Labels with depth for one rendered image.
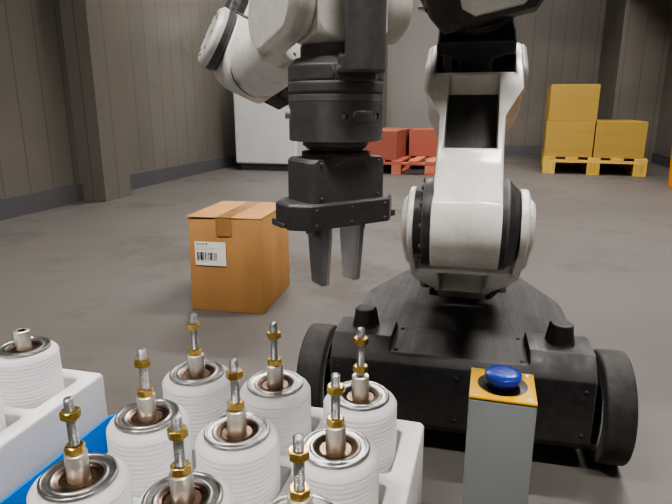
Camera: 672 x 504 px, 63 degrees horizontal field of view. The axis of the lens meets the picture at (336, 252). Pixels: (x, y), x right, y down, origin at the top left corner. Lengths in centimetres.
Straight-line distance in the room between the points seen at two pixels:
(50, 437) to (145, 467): 28
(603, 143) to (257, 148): 339
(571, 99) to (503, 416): 537
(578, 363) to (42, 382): 86
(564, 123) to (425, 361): 503
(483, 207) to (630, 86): 678
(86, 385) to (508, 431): 66
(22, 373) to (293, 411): 43
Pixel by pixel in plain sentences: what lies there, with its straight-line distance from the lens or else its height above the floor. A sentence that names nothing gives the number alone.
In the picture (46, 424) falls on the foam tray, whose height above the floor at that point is 16.
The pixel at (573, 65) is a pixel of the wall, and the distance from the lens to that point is 854.
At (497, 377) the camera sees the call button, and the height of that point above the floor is 33.
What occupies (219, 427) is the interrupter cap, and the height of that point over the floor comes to 25.
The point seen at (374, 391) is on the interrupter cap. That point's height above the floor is 25.
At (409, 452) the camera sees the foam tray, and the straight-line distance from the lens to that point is 77.
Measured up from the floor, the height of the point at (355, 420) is 24.
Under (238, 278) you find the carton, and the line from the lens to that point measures 171.
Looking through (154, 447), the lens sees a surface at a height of 24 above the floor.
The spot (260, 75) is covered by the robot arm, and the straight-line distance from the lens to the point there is 65.
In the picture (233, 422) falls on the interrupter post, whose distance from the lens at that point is 66.
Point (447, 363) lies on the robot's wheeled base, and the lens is 100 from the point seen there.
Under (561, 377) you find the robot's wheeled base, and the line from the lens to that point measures 101.
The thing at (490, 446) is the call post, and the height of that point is 26.
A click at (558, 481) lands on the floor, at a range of 108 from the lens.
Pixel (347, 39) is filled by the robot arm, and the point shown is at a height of 67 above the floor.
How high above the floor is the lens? 61
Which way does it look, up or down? 14 degrees down
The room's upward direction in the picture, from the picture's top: straight up
